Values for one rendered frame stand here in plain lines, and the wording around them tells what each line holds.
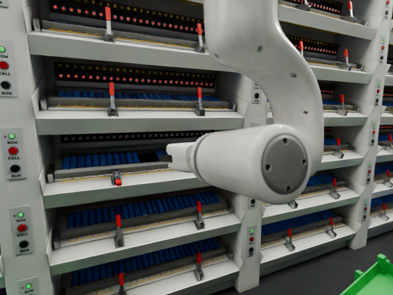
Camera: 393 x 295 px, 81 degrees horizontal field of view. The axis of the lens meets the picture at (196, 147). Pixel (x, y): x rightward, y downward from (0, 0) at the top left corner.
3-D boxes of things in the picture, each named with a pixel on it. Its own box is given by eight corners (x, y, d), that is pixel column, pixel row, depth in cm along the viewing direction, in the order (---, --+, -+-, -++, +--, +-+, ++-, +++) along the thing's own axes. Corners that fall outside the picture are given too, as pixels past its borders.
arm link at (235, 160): (247, 130, 37) (193, 133, 33) (320, 120, 25) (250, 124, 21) (250, 181, 37) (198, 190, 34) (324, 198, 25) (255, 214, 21)
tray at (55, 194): (240, 181, 84) (246, 160, 80) (44, 209, 60) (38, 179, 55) (215, 153, 100) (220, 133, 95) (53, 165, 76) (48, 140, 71)
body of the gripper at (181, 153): (240, 134, 39) (210, 137, 49) (183, 136, 35) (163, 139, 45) (242, 178, 39) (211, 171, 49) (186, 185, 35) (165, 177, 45)
